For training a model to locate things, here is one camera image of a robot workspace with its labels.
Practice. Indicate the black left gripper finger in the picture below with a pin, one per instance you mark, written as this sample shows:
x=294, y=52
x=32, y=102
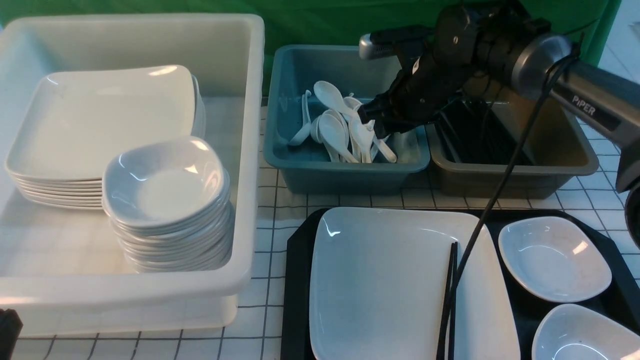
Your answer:
x=10, y=328

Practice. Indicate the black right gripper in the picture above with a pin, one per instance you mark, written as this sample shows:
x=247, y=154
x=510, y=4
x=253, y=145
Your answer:
x=415, y=95

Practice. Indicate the white ceramic soup spoon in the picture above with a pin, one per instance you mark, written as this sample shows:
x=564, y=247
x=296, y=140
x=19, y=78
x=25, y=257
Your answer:
x=362, y=135

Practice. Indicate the large white square plate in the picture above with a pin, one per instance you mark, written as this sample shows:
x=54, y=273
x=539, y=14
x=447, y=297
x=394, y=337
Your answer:
x=377, y=286

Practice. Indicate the black chopstick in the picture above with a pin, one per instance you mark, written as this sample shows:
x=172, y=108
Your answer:
x=450, y=333
x=445, y=314

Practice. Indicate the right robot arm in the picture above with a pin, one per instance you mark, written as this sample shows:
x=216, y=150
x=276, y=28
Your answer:
x=521, y=53

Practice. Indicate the bundle of black chopsticks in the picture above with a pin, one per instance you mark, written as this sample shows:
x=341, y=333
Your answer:
x=471, y=133

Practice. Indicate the large white plastic tub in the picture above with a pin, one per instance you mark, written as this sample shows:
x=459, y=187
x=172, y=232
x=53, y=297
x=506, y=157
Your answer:
x=62, y=269

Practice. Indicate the olive-brown plastic bin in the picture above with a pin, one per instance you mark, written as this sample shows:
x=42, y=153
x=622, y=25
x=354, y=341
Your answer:
x=557, y=146

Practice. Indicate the pile of white spoons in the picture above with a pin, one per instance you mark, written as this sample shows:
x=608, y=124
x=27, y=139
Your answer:
x=331, y=128

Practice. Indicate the blue-grey plastic bin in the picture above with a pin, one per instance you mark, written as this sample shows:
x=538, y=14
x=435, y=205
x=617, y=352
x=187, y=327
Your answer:
x=307, y=168

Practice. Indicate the green cloth backdrop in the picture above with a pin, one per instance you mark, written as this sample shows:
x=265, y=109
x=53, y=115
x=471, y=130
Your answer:
x=339, y=22

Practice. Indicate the stack of white bowls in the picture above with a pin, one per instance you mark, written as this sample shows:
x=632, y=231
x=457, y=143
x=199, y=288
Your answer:
x=169, y=205

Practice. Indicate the stack of white square plates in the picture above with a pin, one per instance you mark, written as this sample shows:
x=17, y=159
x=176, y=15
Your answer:
x=78, y=121

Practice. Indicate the white shallow bowl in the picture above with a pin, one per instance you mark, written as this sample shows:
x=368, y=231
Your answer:
x=574, y=332
x=553, y=259

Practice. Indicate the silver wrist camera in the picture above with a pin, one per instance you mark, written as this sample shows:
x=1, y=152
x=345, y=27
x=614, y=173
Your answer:
x=406, y=40

